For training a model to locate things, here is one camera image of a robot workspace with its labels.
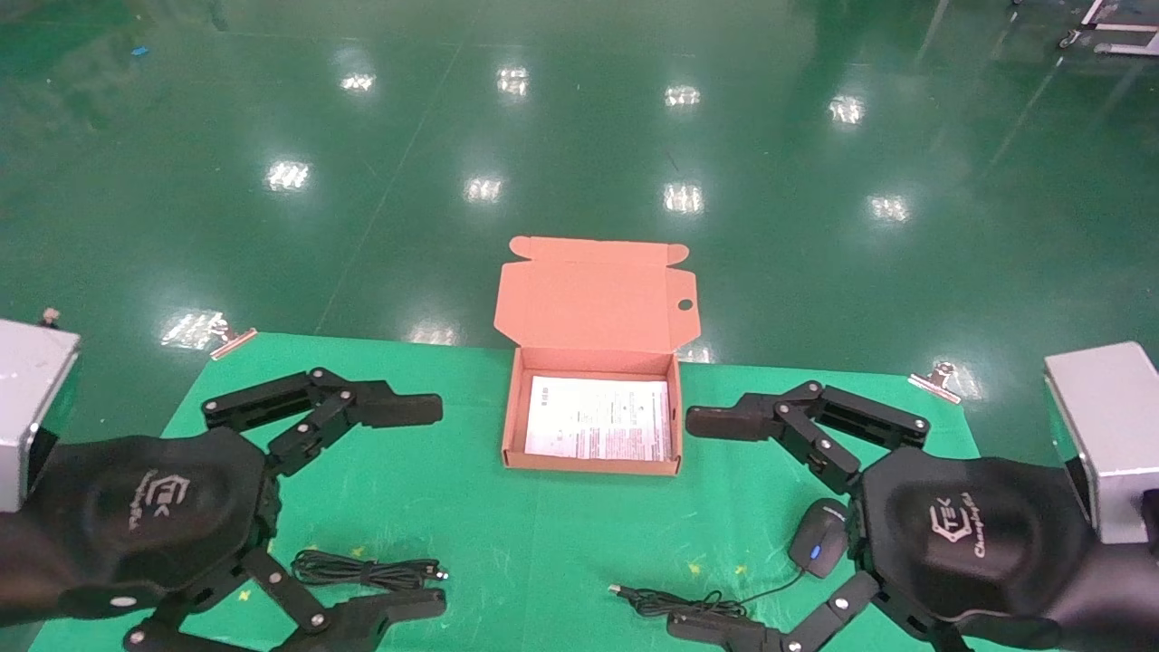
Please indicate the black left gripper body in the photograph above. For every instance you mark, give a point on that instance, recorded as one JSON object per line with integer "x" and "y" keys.
{"x": 136, "y": 516}

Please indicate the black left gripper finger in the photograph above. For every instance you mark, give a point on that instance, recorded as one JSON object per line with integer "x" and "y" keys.
{"x": 398, "y": 409}
{"x": 398, "y": 607}

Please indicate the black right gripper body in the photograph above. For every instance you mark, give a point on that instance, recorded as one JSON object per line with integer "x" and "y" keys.
{"x": 978, "y": 534}

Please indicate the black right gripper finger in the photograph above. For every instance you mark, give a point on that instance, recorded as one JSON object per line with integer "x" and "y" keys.
{"x": 724, "y": 631}
{"x": 724, "y": 423}

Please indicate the open brown cardboard box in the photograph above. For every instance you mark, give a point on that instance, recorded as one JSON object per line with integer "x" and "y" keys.
{"x": 589, "y": 299}

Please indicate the green table mat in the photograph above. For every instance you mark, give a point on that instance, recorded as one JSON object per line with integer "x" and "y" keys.
{"x": 507, "y": 543}

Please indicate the white printed instruction sheet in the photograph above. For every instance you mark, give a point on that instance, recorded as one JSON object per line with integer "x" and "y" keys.
{"x": 598, "y": 417}

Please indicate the metal binder clip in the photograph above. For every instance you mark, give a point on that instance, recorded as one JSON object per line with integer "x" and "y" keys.
{"x": 937, "y": 382}
{"x": 234, "y": 341}

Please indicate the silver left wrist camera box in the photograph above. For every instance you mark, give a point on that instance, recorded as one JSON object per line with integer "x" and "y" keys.
{"x": 27, "y": 398}

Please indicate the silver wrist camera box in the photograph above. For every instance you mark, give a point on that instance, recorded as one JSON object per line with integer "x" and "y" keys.
{"x": 1114, "y": 426}
{"x": 27, "y": 398}

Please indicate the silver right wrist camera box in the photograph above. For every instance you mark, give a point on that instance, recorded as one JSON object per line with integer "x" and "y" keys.
{"x": 1114, "y": 426}

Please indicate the white wheeled cart frame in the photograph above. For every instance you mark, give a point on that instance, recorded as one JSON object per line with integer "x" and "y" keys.
{"x": 1118, "y": 27}

